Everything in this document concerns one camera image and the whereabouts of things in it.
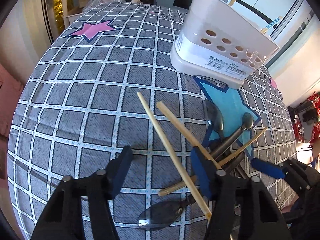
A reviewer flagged black spoon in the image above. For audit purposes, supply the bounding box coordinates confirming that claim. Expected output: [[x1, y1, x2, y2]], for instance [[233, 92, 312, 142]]
[[210, 112, 254, 159], [203, 99, 225, 141], [137, 195, 196, 231]]

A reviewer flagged black chopstick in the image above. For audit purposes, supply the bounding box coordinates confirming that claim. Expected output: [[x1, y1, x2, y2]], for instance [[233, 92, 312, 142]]
[[222, 151, 246, 174]]

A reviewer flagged white utensil holder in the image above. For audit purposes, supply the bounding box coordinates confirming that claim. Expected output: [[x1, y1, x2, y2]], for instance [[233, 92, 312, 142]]
[[170, 0, 279, 89]]

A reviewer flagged checkered grey tablecloth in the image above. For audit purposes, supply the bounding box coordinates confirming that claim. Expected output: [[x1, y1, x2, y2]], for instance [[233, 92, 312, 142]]
[[7, 3, 296, 239]]

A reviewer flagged white refrigerator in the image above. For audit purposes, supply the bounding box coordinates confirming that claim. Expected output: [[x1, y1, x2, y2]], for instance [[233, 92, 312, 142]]
[[232, 0, 313, 45]]

